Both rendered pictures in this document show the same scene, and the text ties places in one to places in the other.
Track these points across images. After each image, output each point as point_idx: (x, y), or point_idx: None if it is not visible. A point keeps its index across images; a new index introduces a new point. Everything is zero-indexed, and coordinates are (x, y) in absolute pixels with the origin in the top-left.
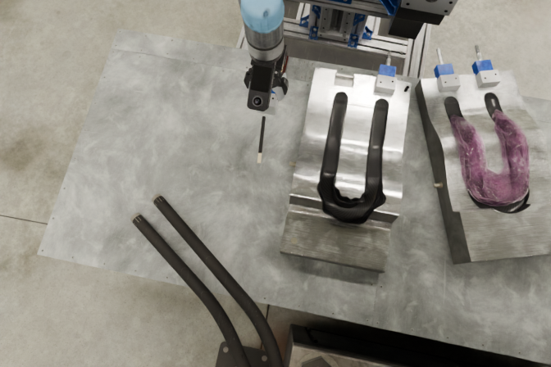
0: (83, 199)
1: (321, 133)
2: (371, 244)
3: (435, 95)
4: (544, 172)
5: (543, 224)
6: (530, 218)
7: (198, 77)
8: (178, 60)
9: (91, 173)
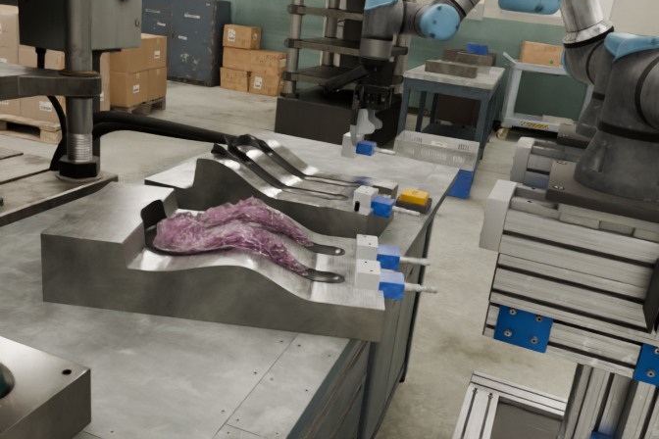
0: (299, 142)
1: (315, 174)
2: (178, 179)
3: (349, 244)
4: (179, 265)
5: (108, 220)
6: (124, 216)
7: (404, 181)
8: (425, 178)
9: (320, 146)
